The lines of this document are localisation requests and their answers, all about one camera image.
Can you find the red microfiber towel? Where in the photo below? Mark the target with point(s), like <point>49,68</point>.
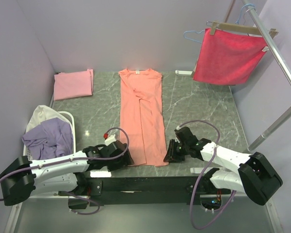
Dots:
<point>228,59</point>

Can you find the white t shirt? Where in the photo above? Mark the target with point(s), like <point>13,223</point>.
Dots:
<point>40,114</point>

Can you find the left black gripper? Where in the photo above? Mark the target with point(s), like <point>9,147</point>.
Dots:
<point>124,160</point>

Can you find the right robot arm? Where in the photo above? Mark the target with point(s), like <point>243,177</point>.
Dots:
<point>251,174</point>

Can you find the salmon orange t shirt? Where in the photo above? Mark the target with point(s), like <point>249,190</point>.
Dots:
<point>141,116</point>

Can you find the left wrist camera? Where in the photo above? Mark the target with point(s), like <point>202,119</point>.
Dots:
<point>109,138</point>

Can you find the blue wire hanger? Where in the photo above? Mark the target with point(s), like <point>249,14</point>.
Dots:
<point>239,22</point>

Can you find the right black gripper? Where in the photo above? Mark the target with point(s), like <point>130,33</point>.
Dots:
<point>171,155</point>

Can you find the white laundry basket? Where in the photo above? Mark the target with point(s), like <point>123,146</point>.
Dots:
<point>48,134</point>

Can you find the black base beam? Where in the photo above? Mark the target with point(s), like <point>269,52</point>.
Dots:
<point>137,190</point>

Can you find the lavender purple t shirt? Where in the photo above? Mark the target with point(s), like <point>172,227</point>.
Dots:
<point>50,139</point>

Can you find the folded pink t shirt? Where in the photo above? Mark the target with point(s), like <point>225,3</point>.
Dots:
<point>73,85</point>

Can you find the metal clothes rack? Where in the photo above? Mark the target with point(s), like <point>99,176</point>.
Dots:
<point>242,112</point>

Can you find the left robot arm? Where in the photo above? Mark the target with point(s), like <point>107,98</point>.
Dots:
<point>24,177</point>

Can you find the wooden clip hanger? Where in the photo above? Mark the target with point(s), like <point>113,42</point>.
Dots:
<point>242,28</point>

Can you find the aluminium rail frame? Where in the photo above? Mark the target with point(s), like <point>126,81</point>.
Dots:
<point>47,213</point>

